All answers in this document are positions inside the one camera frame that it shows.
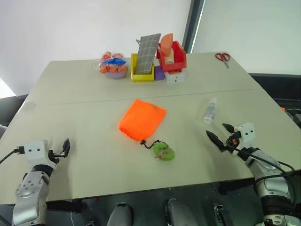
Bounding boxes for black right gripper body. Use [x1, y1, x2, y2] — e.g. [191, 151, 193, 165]
[222, 131, 243, 154]

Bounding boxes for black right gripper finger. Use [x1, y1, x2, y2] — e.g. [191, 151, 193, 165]
[222, 123, 235, 135]
[206, 130, 224, 152]

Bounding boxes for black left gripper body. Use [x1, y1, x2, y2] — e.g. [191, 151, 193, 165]
[48, 151, 66, 163]

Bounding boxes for plastic bag of orange balls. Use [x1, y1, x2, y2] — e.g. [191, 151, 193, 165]
[98, 51, 129, 75]

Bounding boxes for white plastic bottle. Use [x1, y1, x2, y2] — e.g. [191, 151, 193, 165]
[203, 97, 218, 125]

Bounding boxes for green plush scrunchie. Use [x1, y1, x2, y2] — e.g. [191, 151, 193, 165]
[152, 142, 176, 162]

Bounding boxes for white small box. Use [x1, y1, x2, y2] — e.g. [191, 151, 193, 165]
[164, 69, 187, 84]

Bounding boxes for dark rounded grey shape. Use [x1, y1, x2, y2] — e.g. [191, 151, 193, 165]
[106, 203, 133, 226]
[164, 198, 201, 226]

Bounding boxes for purple block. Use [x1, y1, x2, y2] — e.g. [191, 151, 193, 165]
[154, 65, 166, 81]

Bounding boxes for red plastic bin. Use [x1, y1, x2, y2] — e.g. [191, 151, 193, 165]
[156, 40, 188, 72]

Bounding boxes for yellow plastic bin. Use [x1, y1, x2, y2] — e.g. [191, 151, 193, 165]
[130, 53, 156, 82]

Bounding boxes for orange foam wedge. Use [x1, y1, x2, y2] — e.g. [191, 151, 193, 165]
[160, 33, 174, 57]

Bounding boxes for grey checkered cloth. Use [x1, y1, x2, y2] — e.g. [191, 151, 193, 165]
[135, 33, 162, 74]

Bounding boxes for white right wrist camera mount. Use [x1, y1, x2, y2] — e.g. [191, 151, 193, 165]
[231, 122, 256, 156]

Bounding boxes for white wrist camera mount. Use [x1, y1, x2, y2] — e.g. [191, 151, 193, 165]
[24, 139, 54, 169]
[231, 122, 256, 156]

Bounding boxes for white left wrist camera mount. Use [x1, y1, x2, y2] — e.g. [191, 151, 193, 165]
[24, 139, 54, 169]

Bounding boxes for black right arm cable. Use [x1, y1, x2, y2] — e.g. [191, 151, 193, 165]
[234, 146, 296, 214]

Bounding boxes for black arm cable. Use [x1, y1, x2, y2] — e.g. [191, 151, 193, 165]
[234, 146, 296, 214]
[0, 146, 25, 165]

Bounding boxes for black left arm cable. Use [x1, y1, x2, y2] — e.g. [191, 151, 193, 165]
[0, 146, 25, 165]

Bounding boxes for black cord with knot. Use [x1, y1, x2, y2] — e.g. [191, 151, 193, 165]
[139, 139, 166, 151]

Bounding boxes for red handled scissors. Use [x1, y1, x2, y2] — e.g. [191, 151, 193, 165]
[214, 52, 230, 69]

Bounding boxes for orange drawstring bag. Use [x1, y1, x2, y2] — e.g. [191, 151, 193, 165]
[117, 99, 167, 142]

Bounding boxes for dark window frame post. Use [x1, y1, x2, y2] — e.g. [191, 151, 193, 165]
[182, 0, 204, 55]

